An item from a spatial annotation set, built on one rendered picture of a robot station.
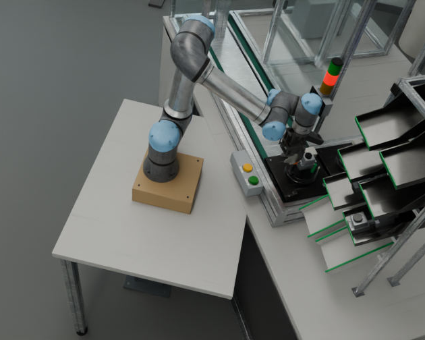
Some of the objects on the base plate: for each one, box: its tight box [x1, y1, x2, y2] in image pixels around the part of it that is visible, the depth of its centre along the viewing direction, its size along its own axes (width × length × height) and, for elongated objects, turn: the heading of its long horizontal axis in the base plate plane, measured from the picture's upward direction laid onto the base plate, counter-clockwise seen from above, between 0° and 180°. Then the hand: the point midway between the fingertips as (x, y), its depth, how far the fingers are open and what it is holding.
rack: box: [351, 78, 425, 298], centre depth 168 cm, size 21×36×80 cm, turn 12°
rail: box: [207, 89, 287, 228], centre depth 222 cm, size 6×89×11 cm, turn 12°
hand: (291, 161), depth 197 cm, fingers closed
